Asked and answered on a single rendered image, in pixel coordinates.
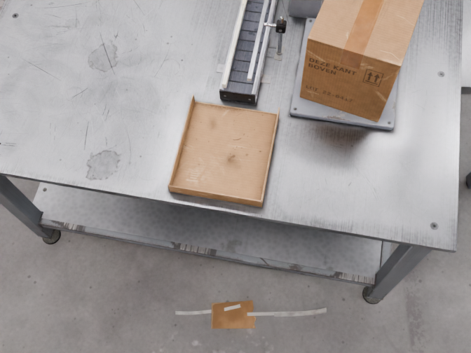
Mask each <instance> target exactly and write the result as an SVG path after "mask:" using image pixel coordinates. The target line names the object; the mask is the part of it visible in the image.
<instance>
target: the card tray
mask: <svg viewBox="0 0 471 353"><path fill-rule="evenodd" d="M279 114H280V107H278V113H270V112H265V111H256V110H251V109H242V108H238V107H232V106H224V105H218V104H210V103H205V102H196V101H195V99H194V95H192V98H191V102H190V105H189V110H188V113H187V116H186V120H185V124H184V128H183V131H182V135H181V139H180V142H179V146H178V149H177V154H176V157H175V161H174V165H173V168H172V172H171V175H170V180H169V183H168V188H169V190H170V192H174V193H181V194H186V195H194V196H198V197H203V198H211V199H215V200H223V201H227V202H235V203H240V204H244V205H252V206H256V207H262V204H263V200H264V193H265V189H266V182H267V178H268V171H269V167H270V162H271V156H272V152H273V145H274V141H275V133H276V130H277V125H278V119H279Z"/></svg>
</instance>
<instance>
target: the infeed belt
mask: <svg viewBox="0 0 471 353"><path fill-rule="evenodd" d="M271 1H272V0H269V2H268V8H267V12H266V18H265V21H264V22H267V20H268V14H269V10H270V7H271ZM263 6H264V0H247V5H246V8H245V13H244V17H243V22H242V25H241V28H240V33H239V37H238V42H237V46H236V49H235V55H234V58H233V63H232V66H231V71H230V75H229V78H228V83H227V86H226V88H224V90H223V91H224V92H232V93H238V94H242V95H251V94H252V88H253V85H254V79H255V75H256V72H257V65H258V62H259V56H260V52H261V47H262V43H263V39H264V33H265V30H266V27H263V31H262V35H261V40H260V44H259V49H258V53H257V59H256V63H255V66H254V72H253V76H252V81H247V76H248V72H249V69H250V63H251V59H252V53H253V50H254V44H255V41H256V37H257V32H258V28H259V23H260V19H261V13H262V10H263Z"/></svg>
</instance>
